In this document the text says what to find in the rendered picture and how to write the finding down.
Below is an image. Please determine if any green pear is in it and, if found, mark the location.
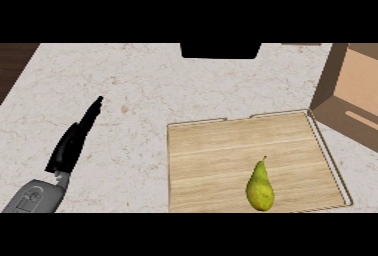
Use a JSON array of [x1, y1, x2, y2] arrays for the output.
[[245, 155, 276, 212]]

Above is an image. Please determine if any cardboard box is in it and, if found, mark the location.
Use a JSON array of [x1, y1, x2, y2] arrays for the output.
[[308, 43, 378, 154]]

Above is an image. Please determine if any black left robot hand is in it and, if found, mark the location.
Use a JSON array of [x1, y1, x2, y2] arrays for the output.
[[44, 95, 104, 175]]

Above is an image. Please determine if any black appliance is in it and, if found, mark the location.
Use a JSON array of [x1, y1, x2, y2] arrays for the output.
[[178, 43, 262, 60]]

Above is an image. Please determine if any wooden tray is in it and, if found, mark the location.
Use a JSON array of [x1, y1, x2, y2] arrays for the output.
[[165, 108, 354, 214]]

